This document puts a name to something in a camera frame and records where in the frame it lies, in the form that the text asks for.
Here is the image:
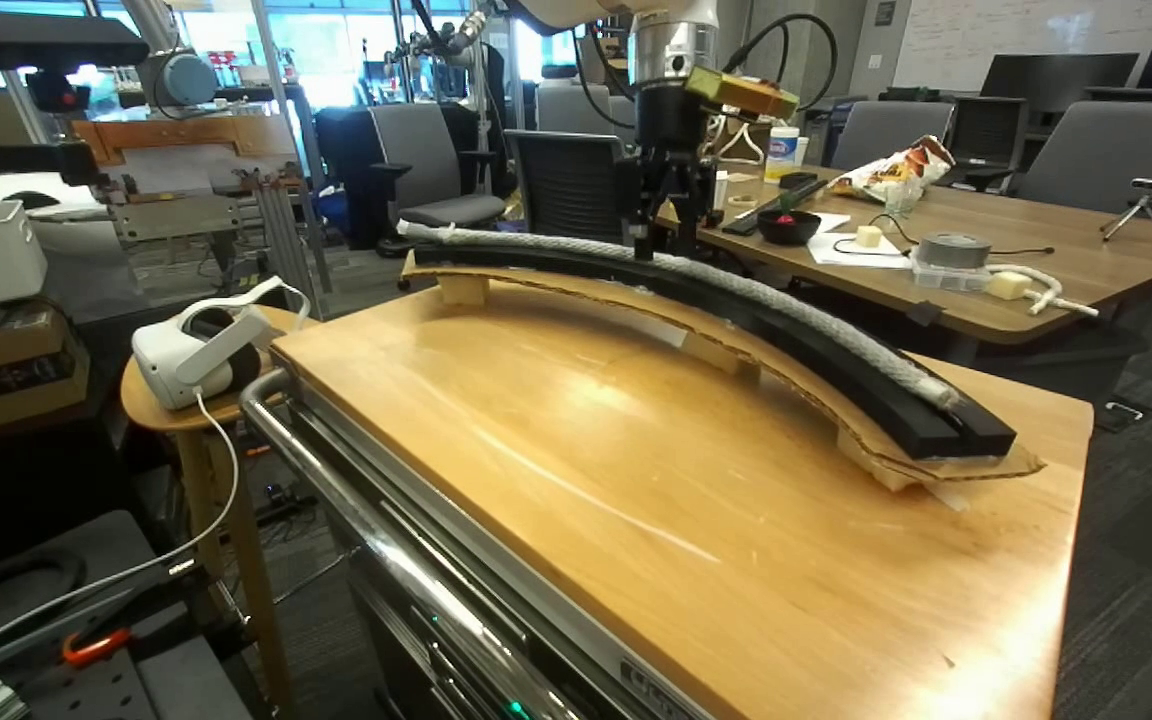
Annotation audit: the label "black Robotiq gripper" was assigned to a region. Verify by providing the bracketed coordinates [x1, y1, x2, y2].
[628, 82, 725, 263]

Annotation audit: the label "thick white braided rope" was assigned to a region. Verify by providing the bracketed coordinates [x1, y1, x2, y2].
[394, 216, 971, 415]

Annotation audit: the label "curved wooden platform base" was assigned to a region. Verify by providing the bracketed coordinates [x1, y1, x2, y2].
[397, 253, 1050, 497]

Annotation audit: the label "dark grey mesh office chair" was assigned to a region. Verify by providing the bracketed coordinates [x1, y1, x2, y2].
[509, 130, 646, 250]

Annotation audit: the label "black remote control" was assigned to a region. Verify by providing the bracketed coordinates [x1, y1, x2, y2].
[722, 171, 827, 242]

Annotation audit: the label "black bowl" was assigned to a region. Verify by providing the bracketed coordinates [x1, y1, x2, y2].
[757, 207, 825, 250]

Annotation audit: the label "white bottle with blue label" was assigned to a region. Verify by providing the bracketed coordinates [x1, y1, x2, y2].
[766, 121, 807, 189]

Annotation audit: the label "grey fabric office chair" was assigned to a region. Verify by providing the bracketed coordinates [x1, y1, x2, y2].
[827, 95, 962, 171]
[367, 102, 514, 232]
[532, 82, 615, 135]

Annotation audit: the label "white paper sheet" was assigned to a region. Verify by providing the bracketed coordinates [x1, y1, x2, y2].
[807, 212, 920, 275]

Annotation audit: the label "white and orange chip bag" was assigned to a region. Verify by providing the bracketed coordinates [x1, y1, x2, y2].
[827, 132, 962, 212]

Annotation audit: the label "black curved foam track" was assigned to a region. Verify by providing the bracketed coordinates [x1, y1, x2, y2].
[394, 228, 1020, 466]

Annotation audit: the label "black office chair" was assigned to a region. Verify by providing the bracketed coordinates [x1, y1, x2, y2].
[312, 105, 399, 253]

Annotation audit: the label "black square chair back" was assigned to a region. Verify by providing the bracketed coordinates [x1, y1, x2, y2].
[950, 93, 1034, 194]

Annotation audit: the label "long wooden conference table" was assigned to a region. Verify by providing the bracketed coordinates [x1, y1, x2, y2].
[700, 142, 1152, 353]

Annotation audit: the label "large grey office chair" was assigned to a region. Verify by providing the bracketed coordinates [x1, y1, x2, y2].
[1013, 102, 1152, 216]

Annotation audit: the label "blue grey cylinder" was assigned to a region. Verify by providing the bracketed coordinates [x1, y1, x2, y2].
[150, 50, 225, 112]

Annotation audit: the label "white VR headset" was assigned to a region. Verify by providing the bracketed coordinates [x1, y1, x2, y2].
[129, 275, 290, 415]

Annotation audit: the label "round wooden stool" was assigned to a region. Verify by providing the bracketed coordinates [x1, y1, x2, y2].
[117, 304, 312, 714]

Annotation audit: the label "black flat overhead panel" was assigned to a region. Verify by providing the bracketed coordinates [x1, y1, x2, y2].
[0, 9, 152, 73]

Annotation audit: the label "stacked cardboard boxes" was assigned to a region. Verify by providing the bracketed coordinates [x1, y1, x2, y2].
[0, 295, 93, 444]

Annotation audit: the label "grey perforated metal plate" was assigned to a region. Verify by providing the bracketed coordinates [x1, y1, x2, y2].
[0, 637, 254, 720]

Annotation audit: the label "bundle of white rope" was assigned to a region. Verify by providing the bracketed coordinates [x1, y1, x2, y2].
[711, 112, 775, 166]

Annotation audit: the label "orange and green camera mount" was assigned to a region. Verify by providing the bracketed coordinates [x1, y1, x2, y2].
[685, 65, 805, 121]

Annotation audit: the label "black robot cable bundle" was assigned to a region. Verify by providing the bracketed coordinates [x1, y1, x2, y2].
[717, 9, 846, 112]

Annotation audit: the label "grey duct tape roll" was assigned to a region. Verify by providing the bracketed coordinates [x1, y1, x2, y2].
[912, 232, 991, 275]

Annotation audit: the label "white power adapter with cord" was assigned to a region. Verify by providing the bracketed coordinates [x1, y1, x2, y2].
[912, 257, 1106, 321]

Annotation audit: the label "metal tool cart with handle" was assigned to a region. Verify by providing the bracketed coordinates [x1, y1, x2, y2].
[238, 365, 722, 720]

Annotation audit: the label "metal frame with wooden board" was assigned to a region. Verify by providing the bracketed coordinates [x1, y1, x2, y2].
[67, 110, 329, 316]

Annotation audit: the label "white headset cable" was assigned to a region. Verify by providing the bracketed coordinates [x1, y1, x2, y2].
[0, 275, 317, 677]

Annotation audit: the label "orange clamp handle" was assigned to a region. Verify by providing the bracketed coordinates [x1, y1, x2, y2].
[59, 625, 131, 671]

